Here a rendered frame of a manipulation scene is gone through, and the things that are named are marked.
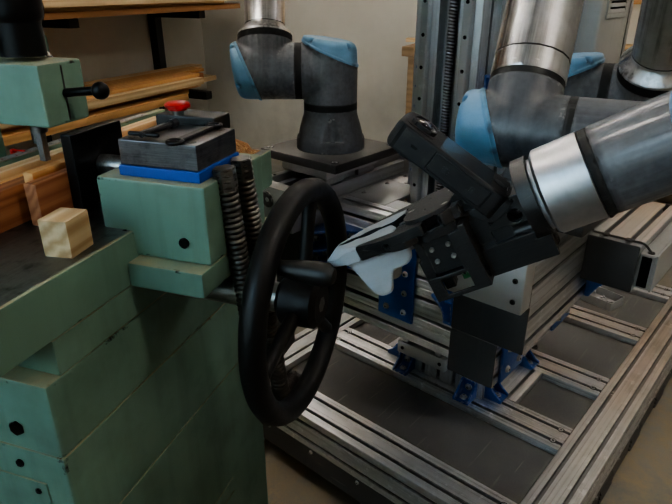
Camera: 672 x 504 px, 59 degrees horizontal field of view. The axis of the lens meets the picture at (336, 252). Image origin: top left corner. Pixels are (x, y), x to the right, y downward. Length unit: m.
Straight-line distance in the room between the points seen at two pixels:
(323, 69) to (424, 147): 0.76
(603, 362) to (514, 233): 1.28
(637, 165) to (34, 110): 0.62
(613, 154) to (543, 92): 0.15
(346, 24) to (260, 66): 2.88
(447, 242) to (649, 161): 0.17
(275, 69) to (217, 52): 3.43
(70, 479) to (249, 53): 0.87
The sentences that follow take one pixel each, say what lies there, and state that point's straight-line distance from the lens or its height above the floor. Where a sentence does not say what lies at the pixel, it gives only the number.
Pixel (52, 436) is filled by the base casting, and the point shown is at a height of 0.74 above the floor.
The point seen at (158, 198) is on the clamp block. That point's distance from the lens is 0.66.
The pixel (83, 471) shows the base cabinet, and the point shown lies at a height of 0.68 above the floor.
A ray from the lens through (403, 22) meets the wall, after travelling 3.97.
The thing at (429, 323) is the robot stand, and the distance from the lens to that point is 1.22.
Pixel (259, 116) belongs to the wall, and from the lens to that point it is 4.55.
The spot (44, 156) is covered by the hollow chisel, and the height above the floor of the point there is 0.96.
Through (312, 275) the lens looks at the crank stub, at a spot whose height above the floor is 0.90.
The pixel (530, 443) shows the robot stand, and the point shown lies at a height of 0.21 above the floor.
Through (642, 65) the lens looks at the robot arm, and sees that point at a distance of 0.96.
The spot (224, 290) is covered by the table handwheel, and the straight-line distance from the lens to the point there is 0.72.
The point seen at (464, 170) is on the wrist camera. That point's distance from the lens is 0.51.
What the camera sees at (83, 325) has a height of 0.83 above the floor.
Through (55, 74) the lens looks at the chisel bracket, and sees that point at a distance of 0.77.
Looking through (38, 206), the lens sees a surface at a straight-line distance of 0.74.
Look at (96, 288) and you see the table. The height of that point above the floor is 0.86.
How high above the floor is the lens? 1.15
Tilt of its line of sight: 25 degrees down
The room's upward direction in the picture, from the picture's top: straight up
